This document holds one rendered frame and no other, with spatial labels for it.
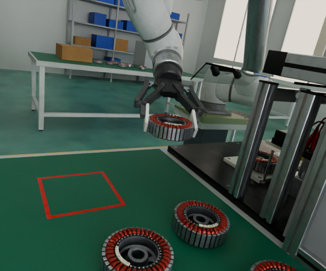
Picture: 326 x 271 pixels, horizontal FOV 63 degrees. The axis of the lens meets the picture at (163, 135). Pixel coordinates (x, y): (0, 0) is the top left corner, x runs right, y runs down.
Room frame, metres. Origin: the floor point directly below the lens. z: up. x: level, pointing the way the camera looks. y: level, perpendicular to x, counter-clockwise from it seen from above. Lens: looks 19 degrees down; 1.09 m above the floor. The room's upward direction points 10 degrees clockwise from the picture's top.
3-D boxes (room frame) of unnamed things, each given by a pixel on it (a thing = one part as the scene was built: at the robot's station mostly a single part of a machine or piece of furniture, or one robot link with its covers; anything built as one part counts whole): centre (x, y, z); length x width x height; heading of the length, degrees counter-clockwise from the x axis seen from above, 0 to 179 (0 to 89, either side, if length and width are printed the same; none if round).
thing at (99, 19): (6.75, 2.01, 1.41); 0.42 x 0.28 x 0.26; 35
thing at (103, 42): (6.83, 1.87, 0.92); 0.42 x 0.42 x 0.29; 34
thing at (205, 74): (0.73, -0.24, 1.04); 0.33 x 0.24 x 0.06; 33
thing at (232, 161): (0.78, -0.31, 0.78); 0.15 x 0.15 x 0.01; 33
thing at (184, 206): (0.46, -0.10, 0.77); 0.11 x 0.11 x 0.04
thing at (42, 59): (3.60, 0.67, 0.38); 2.20 x 0.90 x 0.75; 123
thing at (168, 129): (0.61, -0.01, 0.91); 0.11 x 0.11 x 0.04
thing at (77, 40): (6.57, 2.30, 0.87); 0.40 x 0.36 x 0.17; 33
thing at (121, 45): (7.08, 1.52, 0.92); 0.40 x 0.36 x 0.28; 33
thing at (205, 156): (0.84, -0.42, 0.76); 0.64 x 0.47 x 0.02; 123
